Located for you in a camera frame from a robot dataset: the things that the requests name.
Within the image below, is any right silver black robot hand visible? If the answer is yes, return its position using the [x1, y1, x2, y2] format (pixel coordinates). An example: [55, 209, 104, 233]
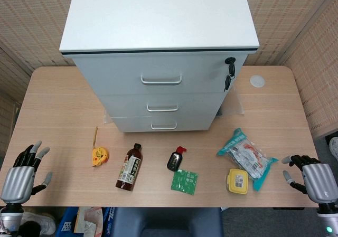
[281, 154, 335, 205]

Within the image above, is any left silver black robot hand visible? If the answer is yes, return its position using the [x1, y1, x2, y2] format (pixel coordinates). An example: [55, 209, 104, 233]
[0, 140, 53, 205]

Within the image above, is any white medium drawer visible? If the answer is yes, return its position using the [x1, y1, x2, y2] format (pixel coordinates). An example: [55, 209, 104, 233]
[99, 91, 228, 119]

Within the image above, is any medium silver drawer handle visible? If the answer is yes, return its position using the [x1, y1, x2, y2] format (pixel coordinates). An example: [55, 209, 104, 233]
[146, 104, 180, 113]

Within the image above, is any white low drawer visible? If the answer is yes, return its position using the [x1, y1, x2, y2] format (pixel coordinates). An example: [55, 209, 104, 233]
[110, 115, 219, 134]

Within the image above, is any white drawer with lock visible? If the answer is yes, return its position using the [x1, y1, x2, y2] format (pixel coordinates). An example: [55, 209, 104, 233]
[72, 52, 249, 96]

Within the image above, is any white cabinet body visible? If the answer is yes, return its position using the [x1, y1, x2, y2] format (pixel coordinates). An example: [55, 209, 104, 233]
[59, 0, 260, 134]

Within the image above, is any white sneaker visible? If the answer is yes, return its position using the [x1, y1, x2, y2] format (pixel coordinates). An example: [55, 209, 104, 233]
[329, 137, 338, 160]
[20, 212, 57, 236]

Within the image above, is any blue printed carton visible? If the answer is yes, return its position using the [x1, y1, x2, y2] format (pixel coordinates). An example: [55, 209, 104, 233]
[57, 207, 80, 233]

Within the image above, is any teal snack bag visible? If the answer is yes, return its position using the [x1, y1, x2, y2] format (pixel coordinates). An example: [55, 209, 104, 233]
[217, 127, 279, 192]

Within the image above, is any yellow lid green container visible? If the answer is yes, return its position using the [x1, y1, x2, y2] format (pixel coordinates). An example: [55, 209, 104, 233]
[226, 168, 249, 195]

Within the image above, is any printed paper bag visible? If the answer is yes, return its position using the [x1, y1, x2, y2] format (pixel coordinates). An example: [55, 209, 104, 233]
[73, 207, 105, 234]

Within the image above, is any yellow tape measure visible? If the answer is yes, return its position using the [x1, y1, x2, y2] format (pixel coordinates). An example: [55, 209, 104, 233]
[91, 126, 109, 167]

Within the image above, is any brown tea bottle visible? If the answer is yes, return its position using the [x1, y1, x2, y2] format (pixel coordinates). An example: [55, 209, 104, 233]
[115, 143, 143, 193]

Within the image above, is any grey round table grommet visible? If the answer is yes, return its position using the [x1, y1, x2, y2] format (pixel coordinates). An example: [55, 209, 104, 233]
[249, 74, 266, 88]

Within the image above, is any green tea sachet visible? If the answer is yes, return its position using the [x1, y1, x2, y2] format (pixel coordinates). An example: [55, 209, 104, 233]
[170, 168, 199, 195]

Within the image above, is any black hanging key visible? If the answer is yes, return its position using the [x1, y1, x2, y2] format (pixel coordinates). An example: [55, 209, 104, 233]
[223, 74, 235, 92]

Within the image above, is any black key in lock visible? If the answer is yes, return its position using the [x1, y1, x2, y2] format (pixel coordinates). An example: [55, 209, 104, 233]
[224, 57, 237, 76]

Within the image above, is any black ink bottle red cap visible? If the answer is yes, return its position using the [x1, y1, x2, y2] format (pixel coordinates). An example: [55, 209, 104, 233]
[166, 146, 187, 172]

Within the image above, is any dark blue seat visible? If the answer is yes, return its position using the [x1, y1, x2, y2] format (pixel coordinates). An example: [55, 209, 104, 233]
[113, 207, 224, 237]

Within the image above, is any short silver drawer handle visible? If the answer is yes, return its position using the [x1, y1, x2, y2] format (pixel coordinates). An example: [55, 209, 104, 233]
[151, 121, 178, 130]

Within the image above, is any long silver drawer handle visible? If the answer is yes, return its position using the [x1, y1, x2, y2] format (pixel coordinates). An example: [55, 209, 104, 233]
[140, 73, 183, 86]

